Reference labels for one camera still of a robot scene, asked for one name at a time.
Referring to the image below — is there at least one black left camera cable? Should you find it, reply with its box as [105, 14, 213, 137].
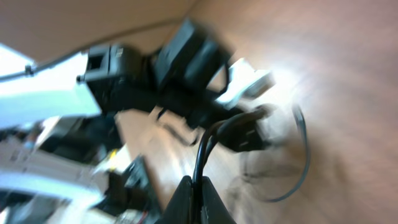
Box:
[0, 49, 91, 82]

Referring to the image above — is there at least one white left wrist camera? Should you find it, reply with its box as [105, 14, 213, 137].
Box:
[215, 58, 275, 110]

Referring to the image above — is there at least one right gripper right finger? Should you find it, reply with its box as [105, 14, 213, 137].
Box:
[200, 177, 236, 224]

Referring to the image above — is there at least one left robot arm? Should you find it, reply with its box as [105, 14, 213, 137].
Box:
[1, 20, 269, 223]

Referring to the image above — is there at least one thick black USB cable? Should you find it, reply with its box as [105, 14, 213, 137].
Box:
[191, 104, 312, 203]

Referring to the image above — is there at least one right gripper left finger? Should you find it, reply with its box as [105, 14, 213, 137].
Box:
[155, 175, 192, 224]

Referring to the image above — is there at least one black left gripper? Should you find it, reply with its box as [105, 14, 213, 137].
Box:
[161, 90, 274, 153]

